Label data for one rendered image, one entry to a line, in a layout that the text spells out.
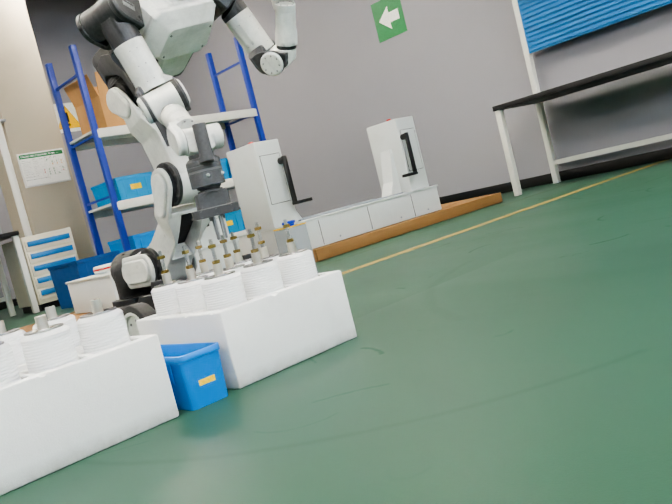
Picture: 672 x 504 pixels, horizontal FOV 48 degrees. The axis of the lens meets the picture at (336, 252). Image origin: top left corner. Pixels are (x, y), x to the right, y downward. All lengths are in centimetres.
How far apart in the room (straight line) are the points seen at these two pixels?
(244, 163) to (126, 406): 329
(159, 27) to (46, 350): 109
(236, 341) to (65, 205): 679
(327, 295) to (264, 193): 277
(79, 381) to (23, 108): 707
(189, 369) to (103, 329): 20
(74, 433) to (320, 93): 761
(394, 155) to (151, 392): 417
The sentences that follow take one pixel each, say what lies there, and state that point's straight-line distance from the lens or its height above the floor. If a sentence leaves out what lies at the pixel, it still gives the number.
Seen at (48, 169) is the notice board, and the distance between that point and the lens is 843.
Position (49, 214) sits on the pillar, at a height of 90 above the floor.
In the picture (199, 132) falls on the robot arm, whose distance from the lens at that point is 191.
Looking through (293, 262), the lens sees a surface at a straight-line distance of 190.
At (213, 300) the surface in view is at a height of 20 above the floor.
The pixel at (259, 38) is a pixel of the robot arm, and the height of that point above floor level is 91.
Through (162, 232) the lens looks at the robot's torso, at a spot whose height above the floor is 39.
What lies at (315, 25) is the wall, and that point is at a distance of 890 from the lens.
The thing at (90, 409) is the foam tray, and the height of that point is 8.
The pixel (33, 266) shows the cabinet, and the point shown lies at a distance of 739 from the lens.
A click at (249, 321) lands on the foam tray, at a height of 14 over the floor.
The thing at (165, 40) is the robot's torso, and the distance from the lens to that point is 232.
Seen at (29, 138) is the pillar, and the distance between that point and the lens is 845.
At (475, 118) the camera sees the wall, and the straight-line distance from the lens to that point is 751.
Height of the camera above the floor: 37
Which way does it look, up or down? 4 degrees down
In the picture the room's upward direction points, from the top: 14 degrees counter-clockwise
